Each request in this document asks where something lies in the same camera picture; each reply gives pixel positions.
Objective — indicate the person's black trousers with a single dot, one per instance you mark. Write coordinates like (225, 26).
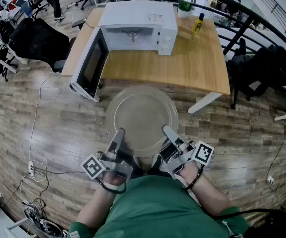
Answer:
(144, 171)

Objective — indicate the blue office chair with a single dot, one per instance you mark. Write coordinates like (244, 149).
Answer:
(27, 9)

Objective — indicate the clear glass turntable plate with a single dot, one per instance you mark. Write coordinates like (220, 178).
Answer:
(143, 113)

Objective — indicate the white power adapter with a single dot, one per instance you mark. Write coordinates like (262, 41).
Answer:
(270, 180)

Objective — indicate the white microwave oven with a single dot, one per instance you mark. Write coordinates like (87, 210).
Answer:
(138, 14)

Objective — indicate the black floor device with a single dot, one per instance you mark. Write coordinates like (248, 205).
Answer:
(46, 224)

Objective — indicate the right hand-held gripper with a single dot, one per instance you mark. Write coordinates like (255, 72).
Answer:
(182, 157)

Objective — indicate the person's right forearm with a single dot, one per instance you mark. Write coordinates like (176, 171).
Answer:
(207, 195)

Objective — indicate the black office chair with jacket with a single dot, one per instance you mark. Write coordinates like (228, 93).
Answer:
(257, 73)

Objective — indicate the white power strip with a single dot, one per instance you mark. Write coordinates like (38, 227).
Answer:
(31, 168)

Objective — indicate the white table leg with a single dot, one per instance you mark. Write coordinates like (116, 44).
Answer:
(205, 103)

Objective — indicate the yellow oil bottle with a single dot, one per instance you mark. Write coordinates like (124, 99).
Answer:
(197, 25)

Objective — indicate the small wooden box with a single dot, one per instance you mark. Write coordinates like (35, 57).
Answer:
(185, 32)

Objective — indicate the person's left forearm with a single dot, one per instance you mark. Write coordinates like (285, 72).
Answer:
(95, 207)

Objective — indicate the person's left hand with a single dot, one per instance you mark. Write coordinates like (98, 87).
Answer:
(113, 178)

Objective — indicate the black mesh office chair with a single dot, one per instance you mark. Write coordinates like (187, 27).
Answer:
(38, 43)

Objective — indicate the potted green plant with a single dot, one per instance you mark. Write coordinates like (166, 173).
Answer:
(184, 7)

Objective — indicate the black bag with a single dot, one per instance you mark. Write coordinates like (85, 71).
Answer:
(277, 224)

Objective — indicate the white wristband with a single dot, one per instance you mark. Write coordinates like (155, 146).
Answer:
(111, 186)

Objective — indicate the person's green shirt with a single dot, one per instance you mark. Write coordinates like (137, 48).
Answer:
(158, 207)

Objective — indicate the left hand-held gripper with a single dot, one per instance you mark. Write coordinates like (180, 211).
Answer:
(118, 166)

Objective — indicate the person's right hand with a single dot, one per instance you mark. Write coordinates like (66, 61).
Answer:
(190, 172)

